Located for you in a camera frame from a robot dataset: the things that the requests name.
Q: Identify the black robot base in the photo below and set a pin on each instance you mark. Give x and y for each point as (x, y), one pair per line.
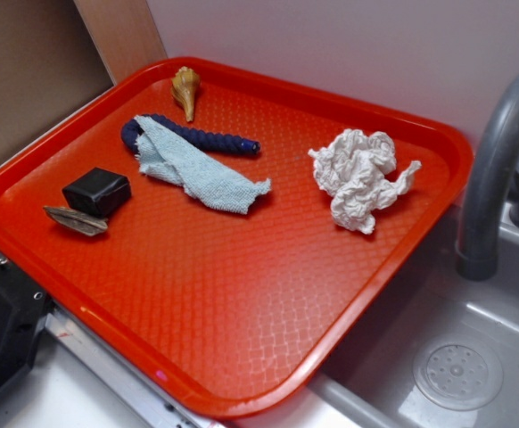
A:
(24, 306)

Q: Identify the grey plastic faucet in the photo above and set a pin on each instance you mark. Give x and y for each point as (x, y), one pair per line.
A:
(495, 176)

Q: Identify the light blue cloth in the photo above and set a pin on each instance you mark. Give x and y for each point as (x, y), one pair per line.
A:
(165, 155)

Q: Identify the crumpled white paper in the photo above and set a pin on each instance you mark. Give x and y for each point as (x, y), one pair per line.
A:
(353, 171)

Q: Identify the sink drain strainer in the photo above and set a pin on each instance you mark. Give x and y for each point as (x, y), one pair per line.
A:
(458, 374)

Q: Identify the tan conch shell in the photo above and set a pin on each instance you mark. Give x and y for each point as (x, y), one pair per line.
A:
(184, 88)

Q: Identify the black square block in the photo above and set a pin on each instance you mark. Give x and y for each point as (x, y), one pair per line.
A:
(98, 193)

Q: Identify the grey toy sink basin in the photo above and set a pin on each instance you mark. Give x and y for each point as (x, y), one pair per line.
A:
(369, 377)

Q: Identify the brown cardboard panel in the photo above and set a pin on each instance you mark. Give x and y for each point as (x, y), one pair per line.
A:
(56, 56)

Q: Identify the red plastic tray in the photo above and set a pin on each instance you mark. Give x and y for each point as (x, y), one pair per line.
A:
(229, 314)

